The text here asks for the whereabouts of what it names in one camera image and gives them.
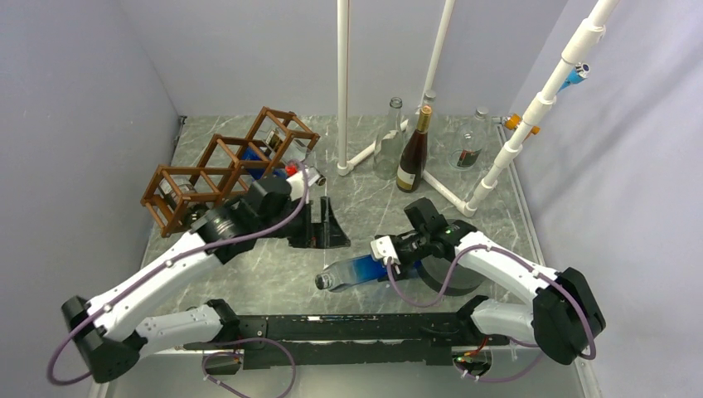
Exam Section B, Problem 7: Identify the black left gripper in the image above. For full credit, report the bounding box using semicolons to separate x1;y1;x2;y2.
258;196;350;249

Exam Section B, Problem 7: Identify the dark wine bottle gold cap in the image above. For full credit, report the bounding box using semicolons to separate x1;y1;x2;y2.
396;105;433;192

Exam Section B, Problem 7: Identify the tall clear bottle black label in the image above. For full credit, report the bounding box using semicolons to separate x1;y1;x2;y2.
373;97;403;181

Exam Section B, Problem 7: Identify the clear bottle red black label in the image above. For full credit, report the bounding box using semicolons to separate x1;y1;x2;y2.
406;90;444;134

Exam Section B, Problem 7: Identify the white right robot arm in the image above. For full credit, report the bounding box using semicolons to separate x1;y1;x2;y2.
370;197;606;365

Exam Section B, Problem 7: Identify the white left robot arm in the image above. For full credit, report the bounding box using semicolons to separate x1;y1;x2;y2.
61;168;324;383

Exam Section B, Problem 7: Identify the blue label clear bottle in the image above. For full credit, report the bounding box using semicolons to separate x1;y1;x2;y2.
241;147;289;182

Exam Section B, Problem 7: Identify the clear bottle black cap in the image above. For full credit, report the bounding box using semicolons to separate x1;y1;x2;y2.
264;128;327;187

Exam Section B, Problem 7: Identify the brown wooden wine rack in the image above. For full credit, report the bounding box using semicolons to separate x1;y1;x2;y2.
140;107;320;237

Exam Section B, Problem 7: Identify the black round perforated speaker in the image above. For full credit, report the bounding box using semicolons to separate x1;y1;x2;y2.
417;219;492;298

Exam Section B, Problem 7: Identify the orange clip on pipe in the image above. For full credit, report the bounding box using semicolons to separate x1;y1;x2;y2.
502;114;541;135

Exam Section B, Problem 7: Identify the blue clip on pipe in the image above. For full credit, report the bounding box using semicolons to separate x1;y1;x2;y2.
558;63;590;92

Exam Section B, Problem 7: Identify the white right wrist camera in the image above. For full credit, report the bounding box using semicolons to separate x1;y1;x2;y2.
370;235;400;266

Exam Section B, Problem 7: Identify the clear bottle by right wall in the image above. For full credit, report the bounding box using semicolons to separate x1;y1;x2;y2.
448;106;491;170

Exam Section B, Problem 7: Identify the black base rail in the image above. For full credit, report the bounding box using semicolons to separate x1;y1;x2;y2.
183;312;509;371

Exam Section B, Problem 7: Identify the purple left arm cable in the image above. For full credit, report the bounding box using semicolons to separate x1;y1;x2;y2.
46;160;310;386

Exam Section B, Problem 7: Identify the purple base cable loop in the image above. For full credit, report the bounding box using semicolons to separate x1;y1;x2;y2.
201;337;298;398

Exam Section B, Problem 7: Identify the white PVC pipe frame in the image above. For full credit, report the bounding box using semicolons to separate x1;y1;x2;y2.
335;0;622;218

